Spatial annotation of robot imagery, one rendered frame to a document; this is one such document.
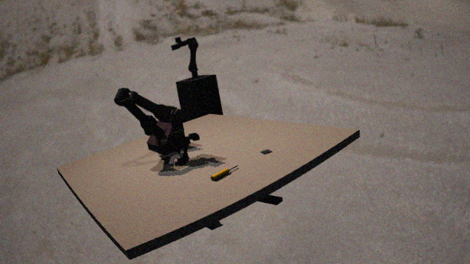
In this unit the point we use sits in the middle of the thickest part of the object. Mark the yellow screwdriver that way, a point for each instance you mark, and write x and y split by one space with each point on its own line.
221 173

